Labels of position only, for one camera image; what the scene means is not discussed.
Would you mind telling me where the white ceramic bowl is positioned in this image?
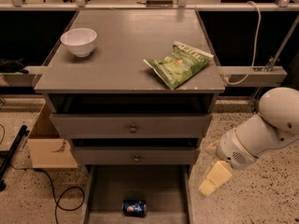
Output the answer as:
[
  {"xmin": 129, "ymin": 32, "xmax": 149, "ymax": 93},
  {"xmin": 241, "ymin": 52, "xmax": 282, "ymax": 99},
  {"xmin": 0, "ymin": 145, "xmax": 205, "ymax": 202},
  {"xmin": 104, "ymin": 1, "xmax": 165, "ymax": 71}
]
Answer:
[{"xmin": 60, "ymin": 28, "xmax": 97, "ymax": 57}]

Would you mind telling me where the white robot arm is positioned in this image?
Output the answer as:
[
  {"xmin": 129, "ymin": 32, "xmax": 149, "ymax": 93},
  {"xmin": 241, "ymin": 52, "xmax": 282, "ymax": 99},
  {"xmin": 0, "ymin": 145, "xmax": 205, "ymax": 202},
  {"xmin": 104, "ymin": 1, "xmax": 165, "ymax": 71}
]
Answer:
[{"xmin": 198, "ymin": 87, "xmax": 299, "ymax": 197}]

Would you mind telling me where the green chip bag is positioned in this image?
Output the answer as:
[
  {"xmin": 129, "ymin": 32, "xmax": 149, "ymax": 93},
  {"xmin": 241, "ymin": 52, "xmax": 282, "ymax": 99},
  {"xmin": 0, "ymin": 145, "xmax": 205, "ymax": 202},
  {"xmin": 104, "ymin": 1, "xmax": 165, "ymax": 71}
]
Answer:
[{"xmin": 144, "ymin": 41, "xmax": 213, "ymax": 91}]

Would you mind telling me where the white hanging cable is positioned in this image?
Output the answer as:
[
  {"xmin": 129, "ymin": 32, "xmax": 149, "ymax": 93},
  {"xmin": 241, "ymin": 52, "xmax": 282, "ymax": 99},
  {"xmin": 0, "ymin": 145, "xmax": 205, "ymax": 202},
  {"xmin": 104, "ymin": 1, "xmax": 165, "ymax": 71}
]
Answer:
[{"xmin": 223, "ymin": 0, "xmax": 262, "ymax": 86}]

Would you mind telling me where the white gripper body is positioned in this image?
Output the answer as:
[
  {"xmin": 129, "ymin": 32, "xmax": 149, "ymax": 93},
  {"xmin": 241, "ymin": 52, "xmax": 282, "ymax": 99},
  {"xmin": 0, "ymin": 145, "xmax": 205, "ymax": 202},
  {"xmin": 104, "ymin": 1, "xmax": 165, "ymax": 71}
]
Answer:
[{"xmin": 216, "ymin": 129, "xmax": 257, "ymax": 170}]

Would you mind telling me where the brown cardboard box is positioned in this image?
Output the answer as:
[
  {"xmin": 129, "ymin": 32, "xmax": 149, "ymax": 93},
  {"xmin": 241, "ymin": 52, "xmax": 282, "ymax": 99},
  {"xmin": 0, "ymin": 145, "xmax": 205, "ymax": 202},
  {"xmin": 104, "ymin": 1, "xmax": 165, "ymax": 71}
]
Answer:
[{"xmin": 27, "ymin": 105, "xmax": 78, "ymax": 169}]

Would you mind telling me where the black stand leg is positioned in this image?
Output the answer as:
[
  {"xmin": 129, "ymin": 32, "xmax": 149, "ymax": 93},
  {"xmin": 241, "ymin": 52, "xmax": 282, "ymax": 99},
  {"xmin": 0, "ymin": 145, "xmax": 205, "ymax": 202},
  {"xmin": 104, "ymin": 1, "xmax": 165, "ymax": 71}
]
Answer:
[{"xmin": 0, "ymin": 125, "xmax": 29, "ymax": 191}]

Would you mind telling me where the grey metal rail frame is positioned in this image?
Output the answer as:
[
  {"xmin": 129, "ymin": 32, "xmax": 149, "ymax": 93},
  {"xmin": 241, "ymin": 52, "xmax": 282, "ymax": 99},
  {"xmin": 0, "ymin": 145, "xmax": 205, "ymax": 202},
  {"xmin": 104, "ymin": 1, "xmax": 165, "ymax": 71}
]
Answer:
[{"xmin": 0, "ymin": 0, "xmax": 299, "ymax": 89}]

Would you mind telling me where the grey top drawer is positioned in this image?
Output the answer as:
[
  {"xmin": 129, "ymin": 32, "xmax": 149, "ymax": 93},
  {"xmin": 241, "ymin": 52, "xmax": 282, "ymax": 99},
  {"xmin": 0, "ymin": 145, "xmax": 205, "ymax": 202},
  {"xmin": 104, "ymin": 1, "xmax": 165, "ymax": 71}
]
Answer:
[{"xmin": 50, "ymin": 114, "xmax": 211, "ymax": 139}]

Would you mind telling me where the grey bottom drawer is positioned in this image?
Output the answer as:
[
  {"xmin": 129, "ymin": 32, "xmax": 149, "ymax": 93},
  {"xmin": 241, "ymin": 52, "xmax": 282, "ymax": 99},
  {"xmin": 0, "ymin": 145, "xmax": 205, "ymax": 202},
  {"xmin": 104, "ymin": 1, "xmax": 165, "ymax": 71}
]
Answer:
[{"xmin": 81, "ymin": 165, "xmax": 193, "ymax": 224}]

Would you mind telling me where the grey drawer cabinet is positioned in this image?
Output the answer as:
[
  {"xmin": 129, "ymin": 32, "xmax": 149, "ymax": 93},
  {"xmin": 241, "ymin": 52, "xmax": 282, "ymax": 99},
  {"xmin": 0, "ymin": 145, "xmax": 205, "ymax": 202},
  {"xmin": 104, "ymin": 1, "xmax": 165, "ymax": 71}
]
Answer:
[{"xmin": 33, "ymin": 8, "xmax": 226, "ymax": 224}]

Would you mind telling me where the grey drawer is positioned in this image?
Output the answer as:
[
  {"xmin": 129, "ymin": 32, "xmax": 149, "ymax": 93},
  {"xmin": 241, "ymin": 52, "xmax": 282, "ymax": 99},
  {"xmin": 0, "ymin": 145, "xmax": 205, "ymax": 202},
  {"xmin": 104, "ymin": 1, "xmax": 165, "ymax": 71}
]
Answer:
[
  {"xmin": 50, "ymin": 114, "xmax": 211, "ymax": 139},
  {"xmin": 81, "ymin": 165, "xmax": 193, "ymax": 224},
  {"xmin": 72, "ymin": 147, "xmax": 199, "ymax": 165}
]

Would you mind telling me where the black floor cable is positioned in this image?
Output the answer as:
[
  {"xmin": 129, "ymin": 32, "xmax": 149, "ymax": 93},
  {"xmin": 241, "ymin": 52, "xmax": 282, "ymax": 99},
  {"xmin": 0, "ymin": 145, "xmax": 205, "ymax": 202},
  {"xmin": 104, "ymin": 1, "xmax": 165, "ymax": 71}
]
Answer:
[{"xmin": 33, "ymin": 168, "xmax": 86, "ymax": 224}]

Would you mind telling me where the grey middle drawer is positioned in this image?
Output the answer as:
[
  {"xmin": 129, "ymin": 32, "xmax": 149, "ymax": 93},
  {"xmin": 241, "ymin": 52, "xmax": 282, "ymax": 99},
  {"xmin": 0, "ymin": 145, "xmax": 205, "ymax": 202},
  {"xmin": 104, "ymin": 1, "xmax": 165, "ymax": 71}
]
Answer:
[{"xmin": 72, "ymin": 147, "xmax": 199, "ymax": 165}]

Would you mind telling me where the black object on rail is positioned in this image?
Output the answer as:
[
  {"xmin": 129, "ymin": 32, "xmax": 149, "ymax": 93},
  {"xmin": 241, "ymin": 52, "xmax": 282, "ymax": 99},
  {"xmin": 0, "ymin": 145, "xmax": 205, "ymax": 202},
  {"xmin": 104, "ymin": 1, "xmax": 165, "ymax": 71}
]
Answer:
[{"xmin": 0, "ymin": 59, "xmax": 29, "ymax": 74}]

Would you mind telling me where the blue pepsi can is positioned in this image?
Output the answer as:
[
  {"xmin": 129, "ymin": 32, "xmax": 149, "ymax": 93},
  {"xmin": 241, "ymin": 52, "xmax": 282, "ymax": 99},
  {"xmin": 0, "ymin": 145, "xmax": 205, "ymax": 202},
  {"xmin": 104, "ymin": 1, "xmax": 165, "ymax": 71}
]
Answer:
[{"xmin": 121, "ymin": 200, "xmax": 147, "ymax": 217}]

